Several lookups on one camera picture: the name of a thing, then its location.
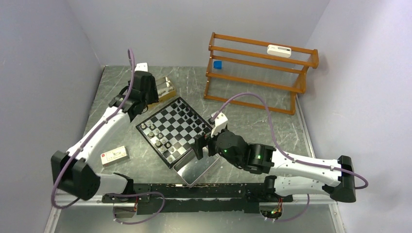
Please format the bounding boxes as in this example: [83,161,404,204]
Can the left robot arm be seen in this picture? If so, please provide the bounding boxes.
[51,63,159,202]

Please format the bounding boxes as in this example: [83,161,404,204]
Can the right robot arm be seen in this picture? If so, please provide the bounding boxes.
[191,130,356,203]

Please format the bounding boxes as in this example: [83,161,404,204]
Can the gold tin of white pieces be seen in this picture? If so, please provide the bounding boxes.
[150,77,177,105]

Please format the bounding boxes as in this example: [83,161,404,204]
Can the silver metal tin lid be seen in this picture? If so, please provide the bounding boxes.
[172,149,220,187]

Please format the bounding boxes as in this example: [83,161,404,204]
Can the black white chessboard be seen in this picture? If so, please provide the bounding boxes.
[136,97,212,168]

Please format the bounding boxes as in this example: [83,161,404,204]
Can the small white card box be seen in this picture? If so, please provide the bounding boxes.
[101,146,130,167]

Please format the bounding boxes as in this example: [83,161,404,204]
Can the blue cube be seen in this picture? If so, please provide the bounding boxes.
[212,60,223,70]

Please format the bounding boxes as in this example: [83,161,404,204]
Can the orange wooden rack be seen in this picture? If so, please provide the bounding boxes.
[203,32,320,115]

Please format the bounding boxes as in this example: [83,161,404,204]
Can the white rectangular device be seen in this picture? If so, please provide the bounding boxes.
[267,45,292,58]

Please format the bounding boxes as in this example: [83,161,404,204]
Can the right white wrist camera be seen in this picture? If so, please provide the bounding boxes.
[211,111,228,138]

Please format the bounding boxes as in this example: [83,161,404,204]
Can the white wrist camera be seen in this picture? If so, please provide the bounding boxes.
[211,111,228,138]
[134,63,148,72]

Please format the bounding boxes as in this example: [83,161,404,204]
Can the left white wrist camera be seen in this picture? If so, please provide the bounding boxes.
[134,63,148,72]

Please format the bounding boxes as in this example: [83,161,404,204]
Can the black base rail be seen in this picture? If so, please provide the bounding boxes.
[101,183,293,215]

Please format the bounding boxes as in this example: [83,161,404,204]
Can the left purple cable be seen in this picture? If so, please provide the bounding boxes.
[51,49,166,225]

